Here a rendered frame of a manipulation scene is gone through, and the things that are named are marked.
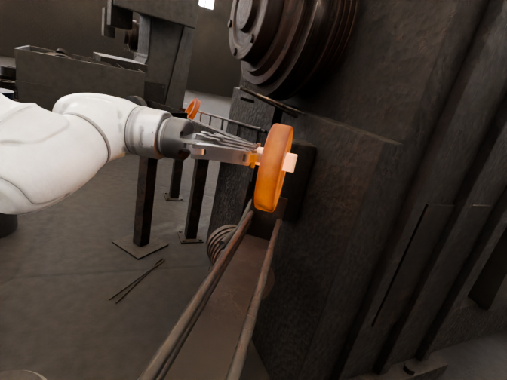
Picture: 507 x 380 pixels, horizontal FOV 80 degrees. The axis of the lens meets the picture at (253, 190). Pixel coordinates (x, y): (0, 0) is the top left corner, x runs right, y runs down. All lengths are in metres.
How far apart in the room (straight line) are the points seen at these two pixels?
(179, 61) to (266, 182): 3.48
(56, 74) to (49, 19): 7.78
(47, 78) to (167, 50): 1.28
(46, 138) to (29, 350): 0.90
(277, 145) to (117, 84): 2.92
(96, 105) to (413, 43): 0.65
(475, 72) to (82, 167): 0.76
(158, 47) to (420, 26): 3.29
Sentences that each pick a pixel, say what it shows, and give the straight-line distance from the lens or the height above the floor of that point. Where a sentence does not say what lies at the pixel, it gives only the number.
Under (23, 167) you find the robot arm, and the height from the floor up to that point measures 0.78.
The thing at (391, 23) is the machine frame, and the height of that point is 1.12.
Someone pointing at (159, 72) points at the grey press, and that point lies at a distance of 3.87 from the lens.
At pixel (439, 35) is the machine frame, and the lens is 0.77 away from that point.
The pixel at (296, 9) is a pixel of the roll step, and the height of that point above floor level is 1.12.
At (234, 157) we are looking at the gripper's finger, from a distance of 0.50.
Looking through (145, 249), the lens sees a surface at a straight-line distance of 1.68.
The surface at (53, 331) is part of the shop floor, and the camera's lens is 1.33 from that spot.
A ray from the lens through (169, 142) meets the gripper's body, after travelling 0.55.
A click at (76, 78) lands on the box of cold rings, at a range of 3.31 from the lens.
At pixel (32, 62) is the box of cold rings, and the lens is 3.32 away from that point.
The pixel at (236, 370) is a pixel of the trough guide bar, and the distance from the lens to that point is 0.29.
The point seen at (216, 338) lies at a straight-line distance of 0.39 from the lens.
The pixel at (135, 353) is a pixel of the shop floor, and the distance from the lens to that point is 1.23.
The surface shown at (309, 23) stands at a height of 1.09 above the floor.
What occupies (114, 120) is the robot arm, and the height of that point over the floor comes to 0.82.
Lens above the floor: 0.94
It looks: 20 degrees down
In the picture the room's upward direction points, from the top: 13 degrees clockwise
